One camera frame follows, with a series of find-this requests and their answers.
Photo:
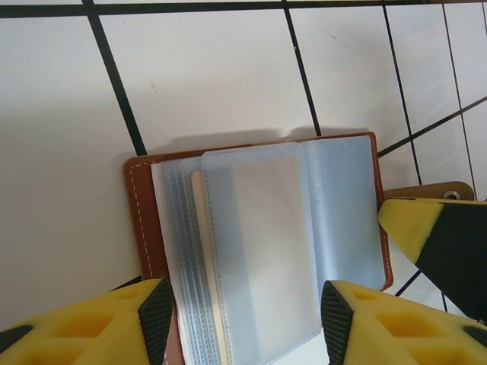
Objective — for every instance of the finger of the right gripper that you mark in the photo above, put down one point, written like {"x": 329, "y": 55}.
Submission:
{"x": 449, "y": 247}

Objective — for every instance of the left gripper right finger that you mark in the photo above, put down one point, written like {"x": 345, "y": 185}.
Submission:
{"x": 399, "y": 334}

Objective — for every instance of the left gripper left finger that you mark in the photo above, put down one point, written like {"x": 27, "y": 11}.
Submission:
{"x": 95, "y": 331}

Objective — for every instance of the brown leather card holder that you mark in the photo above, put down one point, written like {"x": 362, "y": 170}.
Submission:
{"x": 139, "y": 213}

